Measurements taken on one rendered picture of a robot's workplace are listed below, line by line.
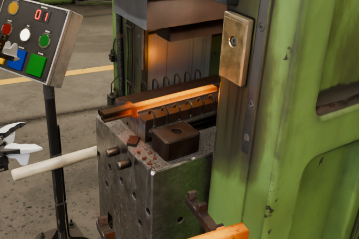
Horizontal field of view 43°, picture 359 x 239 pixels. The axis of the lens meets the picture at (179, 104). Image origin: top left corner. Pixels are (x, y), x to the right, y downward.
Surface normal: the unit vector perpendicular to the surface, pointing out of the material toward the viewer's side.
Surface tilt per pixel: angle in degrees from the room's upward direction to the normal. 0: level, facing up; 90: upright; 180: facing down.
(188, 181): 90
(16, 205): 0
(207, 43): 90
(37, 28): 60
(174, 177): 90
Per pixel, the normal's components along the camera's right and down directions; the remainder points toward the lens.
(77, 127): 0.04, -0.89
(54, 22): -0.43, -0.12
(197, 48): 0.55, 0.40
